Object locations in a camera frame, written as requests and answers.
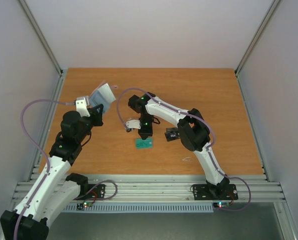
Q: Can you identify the grey slotted cable duct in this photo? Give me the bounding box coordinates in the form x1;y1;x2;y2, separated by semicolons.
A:
63;202;213;214

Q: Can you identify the left aluminium corner post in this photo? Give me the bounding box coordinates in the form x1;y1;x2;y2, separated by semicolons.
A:
17;0;63;76

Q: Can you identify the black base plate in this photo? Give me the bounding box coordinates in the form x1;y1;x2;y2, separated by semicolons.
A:
190;184;239;201
73;183;106;200

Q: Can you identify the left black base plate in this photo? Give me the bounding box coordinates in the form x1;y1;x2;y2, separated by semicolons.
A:
73;183;106;200

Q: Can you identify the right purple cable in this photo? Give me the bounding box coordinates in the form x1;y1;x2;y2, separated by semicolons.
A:
116;87;252;208

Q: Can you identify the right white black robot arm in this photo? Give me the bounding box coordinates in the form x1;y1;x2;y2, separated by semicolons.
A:
128;93;230;199

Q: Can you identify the black VIP credit card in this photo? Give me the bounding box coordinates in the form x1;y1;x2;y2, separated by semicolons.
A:
166;127;179;135

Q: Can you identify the pink leather card holder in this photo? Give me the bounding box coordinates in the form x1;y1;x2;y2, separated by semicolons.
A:
89;81;118;114

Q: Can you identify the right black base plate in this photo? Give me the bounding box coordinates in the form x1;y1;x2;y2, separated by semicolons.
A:
190;184;239;201

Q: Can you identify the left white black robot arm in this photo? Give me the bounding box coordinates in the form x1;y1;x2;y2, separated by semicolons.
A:
0;101;103;240

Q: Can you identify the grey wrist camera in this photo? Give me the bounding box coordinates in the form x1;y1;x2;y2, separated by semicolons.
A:
125;119;141;132
75;96;90;117

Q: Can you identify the aluminium rail base frame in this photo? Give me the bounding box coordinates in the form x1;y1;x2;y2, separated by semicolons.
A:
16;174;287;204

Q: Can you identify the aluminium corner post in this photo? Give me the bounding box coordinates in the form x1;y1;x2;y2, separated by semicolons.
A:
235;0;282;77
17;0;63;76

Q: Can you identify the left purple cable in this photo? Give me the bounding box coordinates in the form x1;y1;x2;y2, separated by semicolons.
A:
13;99;78;240

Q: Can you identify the purple cable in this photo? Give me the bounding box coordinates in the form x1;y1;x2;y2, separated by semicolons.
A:
116;87;252;208
13;99;78;240

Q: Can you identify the left controller board with LEDs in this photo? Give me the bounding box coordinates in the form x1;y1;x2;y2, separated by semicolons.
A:
76;201;93;211

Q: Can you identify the green VIP credit card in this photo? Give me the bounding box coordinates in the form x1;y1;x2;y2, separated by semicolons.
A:
135;137;153;149

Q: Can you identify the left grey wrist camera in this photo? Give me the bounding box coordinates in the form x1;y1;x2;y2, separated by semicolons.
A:
75;96;90;117

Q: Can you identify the right aluminium corner post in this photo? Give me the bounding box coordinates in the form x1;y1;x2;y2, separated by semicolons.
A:
235;0;282;77

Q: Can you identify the right controller board with LEDs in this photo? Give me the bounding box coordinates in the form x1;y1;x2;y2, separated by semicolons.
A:
213;201;233;209

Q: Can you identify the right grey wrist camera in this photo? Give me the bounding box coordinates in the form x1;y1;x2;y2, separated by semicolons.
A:
125;119;141;132

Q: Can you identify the controller board with leds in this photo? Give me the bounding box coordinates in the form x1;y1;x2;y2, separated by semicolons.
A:
76;201;93;211
213;201;233;209

